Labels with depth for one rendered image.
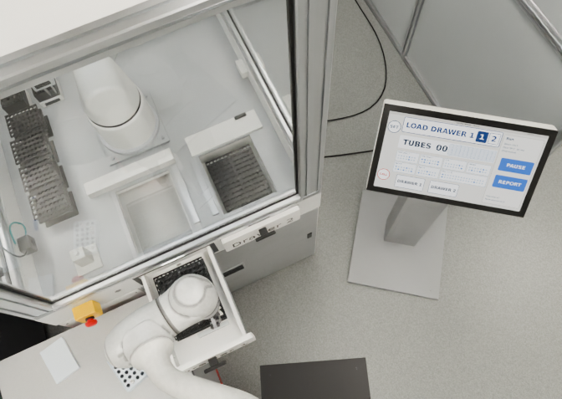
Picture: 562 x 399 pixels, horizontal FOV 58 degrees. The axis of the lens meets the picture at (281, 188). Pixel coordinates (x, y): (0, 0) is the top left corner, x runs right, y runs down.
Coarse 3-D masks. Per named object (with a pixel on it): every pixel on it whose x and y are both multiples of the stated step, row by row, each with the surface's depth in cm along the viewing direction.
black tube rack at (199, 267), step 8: (184, 264) 170; (192, 264) 173; (200, 264) 170; (168, 272) 169; (176, 272) 169; (184, 272) 169; (192, 272) 169; (200, 272) 172; (208, 272) 172; (160, 280) 168; (168, 280) 171; (160, 288) 168; (168, 288) 167; (224, 312) 166; (192, 328) 165; (176, 336) 164
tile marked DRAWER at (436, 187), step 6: (432, 180) 164; (432, 186) 165; (438, 186) 165; (444, 186) 164; (450, 186) 164; (456, 186) 164; (432, 192) 166; (438, 192) 166; (444, 192) 165; (450, 192) 165; (456, 192) 165
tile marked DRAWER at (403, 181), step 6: (396, 174) 166; (396, 180) 166; (402, 180) 166; (408, 180) 166; (414, 180) 165; (420, 180) 165; (396, 186) 167; (402, 186) 167; (408, 186) 167; (414, 186) 166; (420, 186) 166
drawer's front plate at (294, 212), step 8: (296, 208) 172; (280, 216) 172; (288, 216) 174; (296, 216) 178; (256, 224) 171; (264, 224) 171; (272, 224) 174; (280, 224) 178; (240, 232) 170; (248, 232) 170; (256, 232) 174; (224, 240) 170; (232, 240) 171; (240, 240) 174; (248, 240) 178; (232, 248) 179
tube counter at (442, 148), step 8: (440, 144) 158; (448, 144) 157; (456, 144) 157; (440, 152) 159; (448, 152) 159; (456, 152) 158; (464, 152) 158; (472, 152) 157; (480, 152) 157; (488, 152) 156; (496, 152) 156; (480, 160) 158; (488, 160) 157
